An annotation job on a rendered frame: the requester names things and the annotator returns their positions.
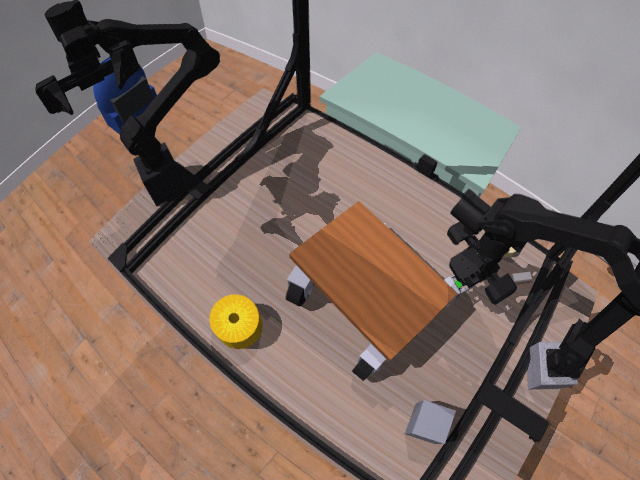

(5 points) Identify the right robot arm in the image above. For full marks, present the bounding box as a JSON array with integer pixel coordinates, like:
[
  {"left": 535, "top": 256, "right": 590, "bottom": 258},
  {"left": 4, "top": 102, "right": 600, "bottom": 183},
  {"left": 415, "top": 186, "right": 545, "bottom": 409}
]
[{"left": 45, "top": 0, "right": 220, "bottom": 174}]

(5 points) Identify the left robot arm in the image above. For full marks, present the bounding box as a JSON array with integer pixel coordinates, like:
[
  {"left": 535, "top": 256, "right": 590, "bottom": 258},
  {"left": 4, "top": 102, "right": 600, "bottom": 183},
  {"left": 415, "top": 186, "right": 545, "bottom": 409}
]
[{"left": 449, "top": 189, "right": 640, "bottom": 378}]

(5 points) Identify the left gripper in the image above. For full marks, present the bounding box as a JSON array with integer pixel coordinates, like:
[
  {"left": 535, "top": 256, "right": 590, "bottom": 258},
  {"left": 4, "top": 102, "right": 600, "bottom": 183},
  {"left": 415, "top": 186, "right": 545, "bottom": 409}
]
[{"left": 447, "top": 222, "right": 517, "bottom": 304}]

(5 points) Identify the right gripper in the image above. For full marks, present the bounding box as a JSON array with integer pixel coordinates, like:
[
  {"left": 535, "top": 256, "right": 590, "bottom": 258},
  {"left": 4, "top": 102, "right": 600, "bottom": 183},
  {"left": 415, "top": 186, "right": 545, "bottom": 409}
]
[{"left": 35, "top": 40, "right": 140, "bottom": 115}]

